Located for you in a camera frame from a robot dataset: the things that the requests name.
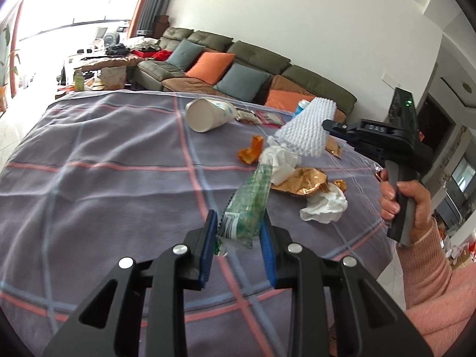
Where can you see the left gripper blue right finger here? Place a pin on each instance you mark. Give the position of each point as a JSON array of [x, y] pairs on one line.
[[268, 254]]

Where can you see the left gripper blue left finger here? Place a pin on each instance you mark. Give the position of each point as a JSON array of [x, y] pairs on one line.
[[206, 247]]

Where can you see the green clear plastic wrapper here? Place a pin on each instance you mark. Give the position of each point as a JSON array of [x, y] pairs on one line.
[[241, 220]]

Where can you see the white foam fruit net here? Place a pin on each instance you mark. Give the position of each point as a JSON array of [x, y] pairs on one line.
[[304, 134]]

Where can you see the white paper cup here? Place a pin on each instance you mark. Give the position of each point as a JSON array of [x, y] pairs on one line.
[[205, 114]]

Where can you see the pink sleeved right forearm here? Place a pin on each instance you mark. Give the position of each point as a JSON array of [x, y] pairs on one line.
[[439, 300]]

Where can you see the person's right hand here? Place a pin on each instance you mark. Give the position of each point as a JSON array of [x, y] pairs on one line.
[[412, 189]]

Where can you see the gold foil wrapper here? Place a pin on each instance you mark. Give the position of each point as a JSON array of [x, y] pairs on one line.
[[304, 182]]

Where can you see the brown paper packet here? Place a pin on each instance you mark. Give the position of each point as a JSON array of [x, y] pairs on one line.
[[333, 147]]

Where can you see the white crumpled tissue near edge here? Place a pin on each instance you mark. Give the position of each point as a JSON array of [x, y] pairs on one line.
[[325, 207]]

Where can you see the orange crumpled wrapper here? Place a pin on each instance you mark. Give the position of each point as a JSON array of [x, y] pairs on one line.
[[250, 155]]

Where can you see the blue white lidded cup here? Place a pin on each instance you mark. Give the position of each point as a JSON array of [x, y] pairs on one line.
[[302, 104]]

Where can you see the red snack packet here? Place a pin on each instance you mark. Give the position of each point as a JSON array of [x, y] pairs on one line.
[[270, 119]]

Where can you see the white snack packet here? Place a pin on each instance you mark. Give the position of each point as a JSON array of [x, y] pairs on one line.
[[247, 116]]

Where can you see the orange cushion near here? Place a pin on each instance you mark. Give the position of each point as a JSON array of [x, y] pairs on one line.
[[285, 100]]

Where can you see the orange cushion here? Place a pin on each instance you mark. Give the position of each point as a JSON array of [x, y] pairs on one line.
[[211, 66], [285, 100]]

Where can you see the grey plaid tablecloth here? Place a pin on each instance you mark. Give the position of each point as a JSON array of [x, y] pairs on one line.
[[107, 175]]

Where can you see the grey blue cushion near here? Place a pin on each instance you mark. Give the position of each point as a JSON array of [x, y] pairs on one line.
[[241, 82]]

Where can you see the grey blue cushion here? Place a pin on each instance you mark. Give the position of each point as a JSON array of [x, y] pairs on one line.
[[241, 82], [185, 54]]

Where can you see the orange cushion far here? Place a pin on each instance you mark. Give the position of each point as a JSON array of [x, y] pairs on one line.
[[211, 66]]

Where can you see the olive green sectional sofa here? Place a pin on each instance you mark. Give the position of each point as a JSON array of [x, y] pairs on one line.
[[158, 75]]

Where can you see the grey blue cushion far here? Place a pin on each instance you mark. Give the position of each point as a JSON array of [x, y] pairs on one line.
[[185, 54]]

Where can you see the cluttered coffee table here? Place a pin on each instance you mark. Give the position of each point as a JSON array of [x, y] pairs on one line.
[[96, 72]]

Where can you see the orange grey right curtain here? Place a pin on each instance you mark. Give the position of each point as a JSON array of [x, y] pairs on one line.
[[145, 16]]

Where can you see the large balcony window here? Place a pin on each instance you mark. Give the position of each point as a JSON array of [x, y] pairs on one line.
[[42, 16]]

